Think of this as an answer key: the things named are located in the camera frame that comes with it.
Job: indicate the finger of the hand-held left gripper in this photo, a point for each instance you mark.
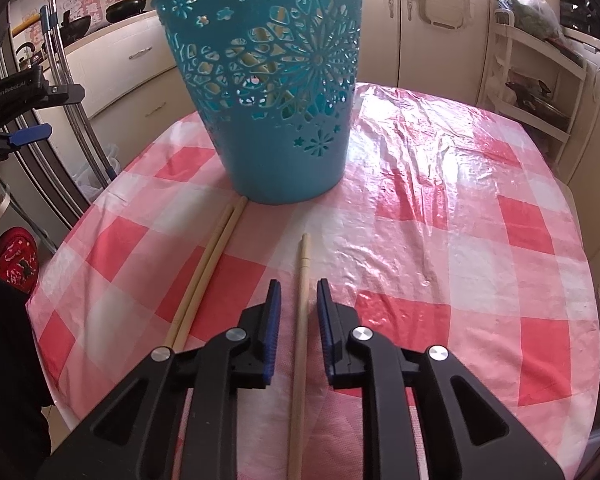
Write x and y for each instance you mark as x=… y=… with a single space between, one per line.
x=30 y=135
x=15 y=94

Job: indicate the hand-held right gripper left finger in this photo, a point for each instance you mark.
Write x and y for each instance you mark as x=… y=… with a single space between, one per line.
x=272 y=330

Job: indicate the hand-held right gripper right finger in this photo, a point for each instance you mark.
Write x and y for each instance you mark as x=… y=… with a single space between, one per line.
x=327 y=330

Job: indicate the blue perforated plastic basket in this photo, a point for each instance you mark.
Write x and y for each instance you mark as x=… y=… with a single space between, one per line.
x=280 y=175

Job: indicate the metal kettle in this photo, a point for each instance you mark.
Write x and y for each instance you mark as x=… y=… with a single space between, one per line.
x=25 y=55

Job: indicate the silver mop pole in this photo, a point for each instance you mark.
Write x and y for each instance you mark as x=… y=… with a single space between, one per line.
x=60 y=60

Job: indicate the white plastic bag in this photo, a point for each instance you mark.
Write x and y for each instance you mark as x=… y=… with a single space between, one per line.
x=95 y=170

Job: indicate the black wok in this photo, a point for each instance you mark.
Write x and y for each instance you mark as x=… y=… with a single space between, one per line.
x=127 y=6
x=75 y=27

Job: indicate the cream kitchen base cabinets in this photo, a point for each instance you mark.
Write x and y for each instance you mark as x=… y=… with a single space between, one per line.
x=130 y=70

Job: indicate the red patterned round object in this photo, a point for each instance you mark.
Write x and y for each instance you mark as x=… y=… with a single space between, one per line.
x=15 y=260

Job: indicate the pink checked plastic tablecloth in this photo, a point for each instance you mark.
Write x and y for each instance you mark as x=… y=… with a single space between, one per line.
x=430 y=210

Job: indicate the person's black trousers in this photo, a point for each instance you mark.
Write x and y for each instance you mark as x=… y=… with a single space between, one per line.
x=10 y=360

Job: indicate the lidded metal pot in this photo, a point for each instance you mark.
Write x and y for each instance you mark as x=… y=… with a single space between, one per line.
x=540 y=105

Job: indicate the white bag holder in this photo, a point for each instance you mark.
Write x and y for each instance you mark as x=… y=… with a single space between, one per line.
x=440 y=17

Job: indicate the white trolley rack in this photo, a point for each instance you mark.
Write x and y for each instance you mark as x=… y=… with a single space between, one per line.
x=540 y=40

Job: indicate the green plastic bag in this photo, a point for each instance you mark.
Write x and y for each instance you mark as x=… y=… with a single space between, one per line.
x=530 y=10

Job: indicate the sliding glass door frame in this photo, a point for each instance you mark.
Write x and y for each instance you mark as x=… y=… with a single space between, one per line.
x=35 y=185

